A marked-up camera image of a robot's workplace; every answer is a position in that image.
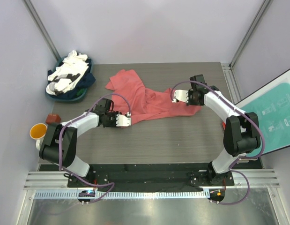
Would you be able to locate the pink t-shirt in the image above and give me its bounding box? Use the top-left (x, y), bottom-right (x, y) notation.
top-left (105, 70), bottom-right (201, 124)

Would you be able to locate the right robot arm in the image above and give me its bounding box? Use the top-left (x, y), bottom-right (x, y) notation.
top-left (187, 75), bottom-right (265, 186)

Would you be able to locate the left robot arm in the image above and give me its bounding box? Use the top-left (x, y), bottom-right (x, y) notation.
top-left (39, 98), bottom-right (121, 187)

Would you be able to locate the green garment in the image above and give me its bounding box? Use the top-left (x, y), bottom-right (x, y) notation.
top-left (75, 89), bottom-right (86, 97)

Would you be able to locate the small red box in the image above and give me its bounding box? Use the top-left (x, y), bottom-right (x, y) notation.
top-left (45, 113), bottom-right (61, 125)

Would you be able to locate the white t-shirt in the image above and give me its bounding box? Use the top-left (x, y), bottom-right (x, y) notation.
top-left (46, 50), bottom-right (89, 96)

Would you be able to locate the teal laundry basket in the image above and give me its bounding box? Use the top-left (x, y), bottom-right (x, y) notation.
top-left (45, 56), bottom-right (96, 103)

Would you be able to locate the white mug orange inside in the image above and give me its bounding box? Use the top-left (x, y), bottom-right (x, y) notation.
top-left (30, 123), bottom-right (48, 150)

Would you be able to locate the teal instruction board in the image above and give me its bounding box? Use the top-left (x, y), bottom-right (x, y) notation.
top-left (237, 69), bottom-right (290, 154)

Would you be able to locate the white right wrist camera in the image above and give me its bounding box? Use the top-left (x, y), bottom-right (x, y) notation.
top-left (172, 90), bottom-right (189, 103)

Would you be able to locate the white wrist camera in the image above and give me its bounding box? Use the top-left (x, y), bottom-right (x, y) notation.
top-left (172, 90), bottom-right (189, 103)
top-left (116, 114), bottom-right (132, 127)

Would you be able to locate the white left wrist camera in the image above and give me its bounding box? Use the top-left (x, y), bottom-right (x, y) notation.
top-left (116, 114), bottom-right (132, 127)

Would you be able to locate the aluminium frame rail right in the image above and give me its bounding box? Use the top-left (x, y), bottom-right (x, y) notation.
top-left (221, 63), bottom-right (241, 104)

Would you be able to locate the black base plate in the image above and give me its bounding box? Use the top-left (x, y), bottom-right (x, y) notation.
top-left (67, 164), bottom-right (235, 188)

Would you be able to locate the aluminium front rail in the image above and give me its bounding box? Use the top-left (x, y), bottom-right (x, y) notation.
top-left (24, 169), bottom-right (280, 202)

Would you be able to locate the right aluminium corner post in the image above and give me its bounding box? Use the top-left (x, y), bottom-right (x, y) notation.
top-left (229, 0), bottom-right (273, 69)

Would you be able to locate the aluminium corner post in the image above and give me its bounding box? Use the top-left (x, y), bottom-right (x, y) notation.
top-left (23, 0), bottom-right (60, 60)
top-left (229, 0), bottom-right (273, 69)

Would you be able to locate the left aluminium corner post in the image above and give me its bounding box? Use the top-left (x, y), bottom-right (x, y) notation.
top-left (23, 0), bottom-right (60, 60)

